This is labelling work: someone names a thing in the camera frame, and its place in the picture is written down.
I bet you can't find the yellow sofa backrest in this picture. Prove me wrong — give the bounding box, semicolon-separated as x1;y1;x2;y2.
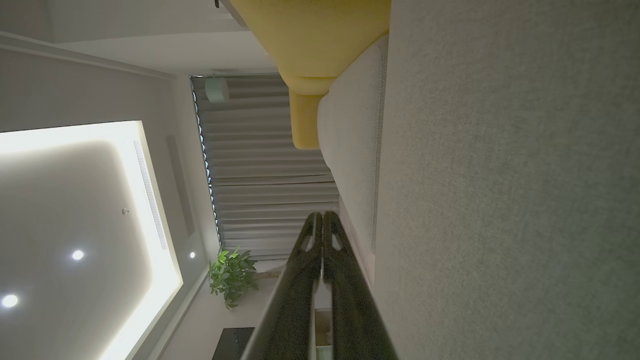
227;0;392;151

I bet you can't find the grey pleated curtain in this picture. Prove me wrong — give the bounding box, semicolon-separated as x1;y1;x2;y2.
190;74;341;261

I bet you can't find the round white wall device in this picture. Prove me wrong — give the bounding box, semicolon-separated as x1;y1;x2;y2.
204;74;231;105

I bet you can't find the grey sofa seat cushion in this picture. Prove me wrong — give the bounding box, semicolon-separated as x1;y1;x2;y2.
316;34;390;286

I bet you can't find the black wall television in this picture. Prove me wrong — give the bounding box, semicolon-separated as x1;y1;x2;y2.
212;327;256;360

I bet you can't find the green potted plant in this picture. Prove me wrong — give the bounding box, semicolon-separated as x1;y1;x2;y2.
208;246;286;311

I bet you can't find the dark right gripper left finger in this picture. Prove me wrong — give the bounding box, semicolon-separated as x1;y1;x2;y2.
241;212;324;360

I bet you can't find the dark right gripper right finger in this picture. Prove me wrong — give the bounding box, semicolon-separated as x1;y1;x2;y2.
323;211;399;360

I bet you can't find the large grey sofa ottoman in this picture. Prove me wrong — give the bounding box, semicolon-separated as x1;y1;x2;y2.
372;0;640;360

